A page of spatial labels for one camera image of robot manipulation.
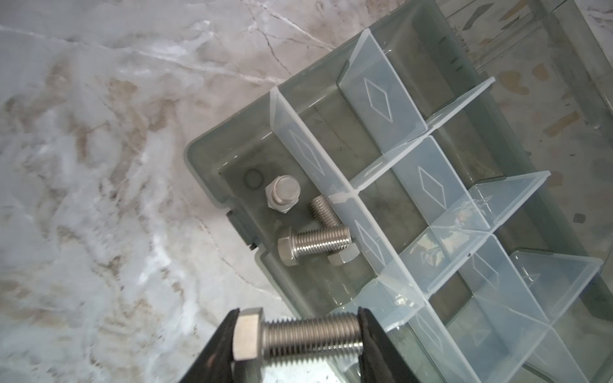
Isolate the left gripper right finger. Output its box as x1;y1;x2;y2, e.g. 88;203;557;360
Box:
357;307;420;383

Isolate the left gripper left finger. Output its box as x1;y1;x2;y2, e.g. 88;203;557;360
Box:
180;309;239;383

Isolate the clear plastic organizer box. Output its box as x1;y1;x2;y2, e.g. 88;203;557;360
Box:
185;1;612;382

